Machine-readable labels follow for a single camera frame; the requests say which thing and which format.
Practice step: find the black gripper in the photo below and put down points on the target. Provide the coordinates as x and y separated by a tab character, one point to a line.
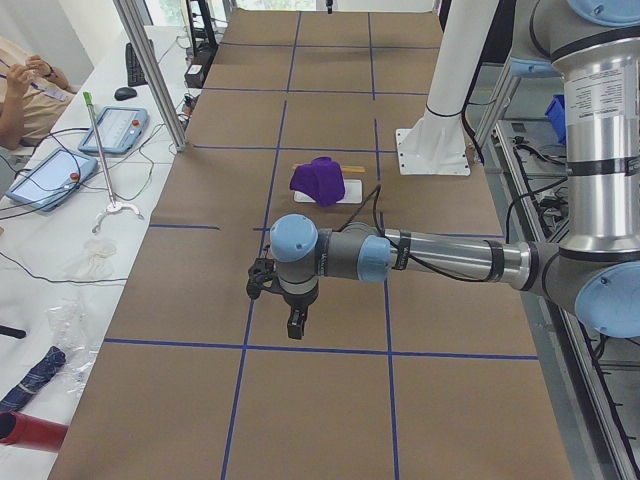
298	302

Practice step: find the purple cloth towel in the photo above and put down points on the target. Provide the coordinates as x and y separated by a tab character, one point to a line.
321	180

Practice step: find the white towel rack base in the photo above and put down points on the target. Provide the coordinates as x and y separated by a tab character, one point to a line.
353	193

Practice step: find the left wooden rack rod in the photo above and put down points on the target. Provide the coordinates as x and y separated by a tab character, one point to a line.
344	168

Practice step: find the white crumpled glove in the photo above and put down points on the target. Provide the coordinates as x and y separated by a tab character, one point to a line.
93	262

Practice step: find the silver reacher grabber stick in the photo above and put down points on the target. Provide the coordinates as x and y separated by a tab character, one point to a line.
114	205

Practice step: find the clear plastic bag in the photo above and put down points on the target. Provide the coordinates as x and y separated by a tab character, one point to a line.
71	336

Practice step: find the folded dark blue umbrella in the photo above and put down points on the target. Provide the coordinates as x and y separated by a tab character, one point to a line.
34	381

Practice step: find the far blue teach pendant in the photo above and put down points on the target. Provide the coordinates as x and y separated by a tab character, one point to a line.
119	128

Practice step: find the blue teach pendant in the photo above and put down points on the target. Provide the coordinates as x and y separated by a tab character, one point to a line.
119	128
53	180

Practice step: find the black box on table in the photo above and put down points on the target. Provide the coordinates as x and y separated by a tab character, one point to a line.
195	76

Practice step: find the black marker pen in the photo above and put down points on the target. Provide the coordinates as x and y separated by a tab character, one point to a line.
12	332

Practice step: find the near blue teach pendant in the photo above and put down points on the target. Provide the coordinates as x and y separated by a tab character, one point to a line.
53	180

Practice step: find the black computer mouse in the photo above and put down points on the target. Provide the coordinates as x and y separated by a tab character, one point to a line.
125	93

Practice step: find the black keyboard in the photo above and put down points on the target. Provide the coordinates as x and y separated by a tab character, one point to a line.
134	71

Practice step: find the red cylinder tube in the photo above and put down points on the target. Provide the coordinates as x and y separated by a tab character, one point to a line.
28	432

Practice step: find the blue storage bin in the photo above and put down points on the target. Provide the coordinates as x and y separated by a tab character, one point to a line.
555	113

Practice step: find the seated person in beige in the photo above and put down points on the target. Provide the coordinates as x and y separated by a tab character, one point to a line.
34	95

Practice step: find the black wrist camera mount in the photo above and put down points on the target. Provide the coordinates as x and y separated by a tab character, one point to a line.
262	277

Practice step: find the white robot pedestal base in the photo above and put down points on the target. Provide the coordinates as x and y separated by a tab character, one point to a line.
435	145

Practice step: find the aluminium frame post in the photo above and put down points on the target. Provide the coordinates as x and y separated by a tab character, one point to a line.
133	26

